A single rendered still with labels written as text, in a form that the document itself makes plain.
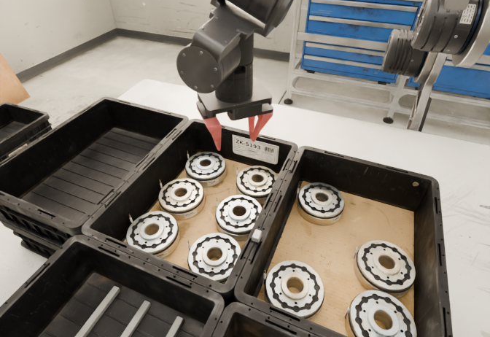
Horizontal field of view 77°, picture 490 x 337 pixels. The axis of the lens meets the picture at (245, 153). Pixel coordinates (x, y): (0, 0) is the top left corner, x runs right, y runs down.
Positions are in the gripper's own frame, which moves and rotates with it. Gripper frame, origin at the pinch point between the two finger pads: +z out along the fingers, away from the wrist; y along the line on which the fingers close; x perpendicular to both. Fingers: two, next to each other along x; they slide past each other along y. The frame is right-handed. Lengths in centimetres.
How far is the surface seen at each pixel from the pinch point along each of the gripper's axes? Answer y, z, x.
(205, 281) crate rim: -11.1, 13.0, -15.5
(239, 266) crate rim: -5.3, 13.0, -15.1
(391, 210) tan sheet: 34.1, 23.4, -9.9
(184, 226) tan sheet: -11.1, 23.3, 3.4
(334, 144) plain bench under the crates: 48, 37, 29
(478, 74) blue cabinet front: 202, 62, 79
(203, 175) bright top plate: -3.4, 20.3, 14.2
